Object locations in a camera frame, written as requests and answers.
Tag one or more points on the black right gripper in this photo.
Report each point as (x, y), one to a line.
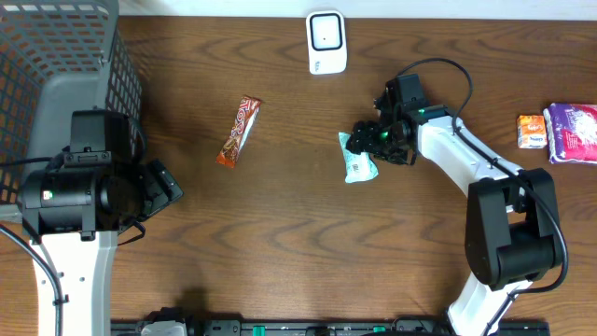
(368, 138)

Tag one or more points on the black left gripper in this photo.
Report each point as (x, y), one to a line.
(164, 188)

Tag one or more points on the teal green wipes pack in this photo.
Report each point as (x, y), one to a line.
(359, 167)

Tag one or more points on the red Top chocolate bar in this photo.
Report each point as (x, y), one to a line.
(246, 115)

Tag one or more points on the small orange tissue pack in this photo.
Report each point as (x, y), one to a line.
(531, 132)

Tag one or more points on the red purple sanitary pad pack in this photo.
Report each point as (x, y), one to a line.
(571, 131)

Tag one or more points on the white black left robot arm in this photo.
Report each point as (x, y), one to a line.
(74, 210)

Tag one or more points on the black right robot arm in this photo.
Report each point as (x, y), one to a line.
(512, 231)

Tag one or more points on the white barcode scanner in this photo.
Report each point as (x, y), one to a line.
(327, 42)

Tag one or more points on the dark grey plastic basket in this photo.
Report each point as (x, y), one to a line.
(57, 57)

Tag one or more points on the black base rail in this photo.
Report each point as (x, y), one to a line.
(172, 321)

